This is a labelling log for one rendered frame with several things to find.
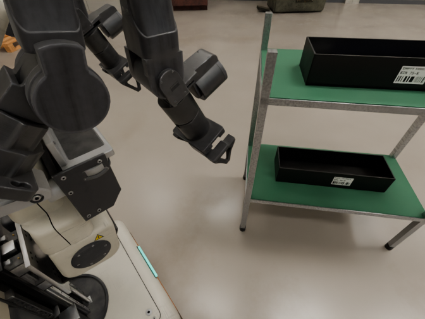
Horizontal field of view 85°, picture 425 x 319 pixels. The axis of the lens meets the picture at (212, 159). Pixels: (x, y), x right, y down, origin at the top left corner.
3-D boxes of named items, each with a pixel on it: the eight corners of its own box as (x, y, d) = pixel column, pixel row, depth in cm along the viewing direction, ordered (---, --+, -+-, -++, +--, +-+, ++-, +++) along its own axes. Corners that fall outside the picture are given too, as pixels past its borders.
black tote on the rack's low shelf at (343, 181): (275, 181, 131) (279, 168, 123) (274, 159, 143) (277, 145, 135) (384, 192, 125) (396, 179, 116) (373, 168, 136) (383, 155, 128)
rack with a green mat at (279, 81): (243, 176, 179) (264, 11, 101) (368, 188, 170) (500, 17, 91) (239, 231, 148) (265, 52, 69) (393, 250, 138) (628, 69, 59)
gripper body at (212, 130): (194, 114, 53) (179, 92, 47) (226, 131, 47) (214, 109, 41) (176, 135, 52) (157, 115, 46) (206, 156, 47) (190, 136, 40)
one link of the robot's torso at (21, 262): (51, 306, 71) (-3, 279, 54) (31, 238, 87) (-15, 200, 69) (131, 250, 83) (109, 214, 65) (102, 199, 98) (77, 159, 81)
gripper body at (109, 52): (116, 55, 76) (100, 35, 70) (132, 64, 71) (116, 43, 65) (102, 69, 75) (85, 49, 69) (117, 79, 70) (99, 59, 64)
